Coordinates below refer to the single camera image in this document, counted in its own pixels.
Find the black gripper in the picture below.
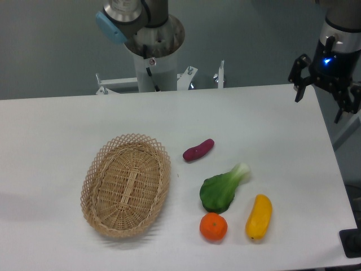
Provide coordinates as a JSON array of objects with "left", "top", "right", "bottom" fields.
[{"left": 288, "top": 37, "right": 360, "bottom": 124}]

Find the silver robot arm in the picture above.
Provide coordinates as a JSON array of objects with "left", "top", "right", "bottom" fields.
[{"left": 288, "top": 1, "right": 360, "bottom": 123}]

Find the silver robot base joint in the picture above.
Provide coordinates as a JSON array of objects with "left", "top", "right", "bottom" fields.
[{"left": 95, "top": 0, "right": 185, "bottom": 59}]

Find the purple sweet potato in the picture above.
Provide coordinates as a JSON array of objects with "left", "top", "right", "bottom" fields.
[{"left": 183, "top": 138, "right": 215, "bottom": 162}]

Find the yellow mango toy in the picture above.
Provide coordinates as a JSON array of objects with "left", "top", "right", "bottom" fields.
[{"left": 245, "top": 194, "right": 273, "bottom": 240}]

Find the green bok choy toy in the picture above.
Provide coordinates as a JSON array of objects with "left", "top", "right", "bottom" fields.
[{"left": 199, "top": 163, "right": 251, "bottom": 214}]

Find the orange tangerine toy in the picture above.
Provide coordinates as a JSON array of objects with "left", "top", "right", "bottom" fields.
[{"left": 199, "top": 212, "right": 228, "bottom": 242}]

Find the oval woven wicker basket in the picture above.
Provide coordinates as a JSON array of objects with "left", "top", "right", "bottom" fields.
[{"left": 81, "top": 134, "right": 171, "bottom": 238}]

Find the white metal mounting frame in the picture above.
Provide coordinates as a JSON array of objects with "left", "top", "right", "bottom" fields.
[{"left": 95, "top": 59, "right": 226, "bottom": 95}]

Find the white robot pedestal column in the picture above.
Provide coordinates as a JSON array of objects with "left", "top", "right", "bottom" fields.
[{"left": 133, "top": 53, "right": 178, "bottom": 93}]

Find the black cable on pedestal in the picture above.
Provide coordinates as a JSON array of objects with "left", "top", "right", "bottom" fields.
[{"left": 142, "top": 44, "right": 161, "bottom": 93}]

